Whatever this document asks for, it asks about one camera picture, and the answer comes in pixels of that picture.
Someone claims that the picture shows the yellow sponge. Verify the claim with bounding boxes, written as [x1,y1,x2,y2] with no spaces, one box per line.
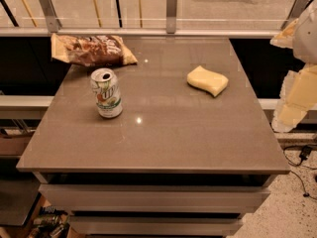
[187,65,229,97]

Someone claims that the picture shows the grey drawer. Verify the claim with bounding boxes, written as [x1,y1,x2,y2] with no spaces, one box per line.
[70,216,243,236]
[40,184,269,213]

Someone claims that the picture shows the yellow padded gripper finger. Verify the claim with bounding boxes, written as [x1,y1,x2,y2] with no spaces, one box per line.
[269,19,298,49]
[271,63,317,133]

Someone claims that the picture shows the black cable with adapter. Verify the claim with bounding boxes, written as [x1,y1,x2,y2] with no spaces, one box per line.
[282,144,317,200]

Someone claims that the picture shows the glass railing with metal posts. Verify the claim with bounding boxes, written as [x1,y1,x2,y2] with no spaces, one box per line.
[0,0,308,38]

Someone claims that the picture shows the grey upper drawer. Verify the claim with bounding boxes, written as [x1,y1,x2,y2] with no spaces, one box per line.
[40,184,269,213]

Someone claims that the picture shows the brown chip bag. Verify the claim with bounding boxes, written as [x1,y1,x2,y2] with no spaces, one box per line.
[51,34,138,66]

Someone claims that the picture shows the cardboard box with items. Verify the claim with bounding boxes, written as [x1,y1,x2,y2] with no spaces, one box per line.
[0,194,86,238]

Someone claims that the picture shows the green white soda can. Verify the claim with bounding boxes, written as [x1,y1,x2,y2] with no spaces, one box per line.
[90,68,123,118]

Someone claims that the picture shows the grey lower drawer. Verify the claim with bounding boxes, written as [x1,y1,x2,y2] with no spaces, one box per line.
[70,216,243,236]

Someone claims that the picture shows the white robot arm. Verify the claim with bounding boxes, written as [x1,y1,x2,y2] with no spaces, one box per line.
[270,8,317,133]

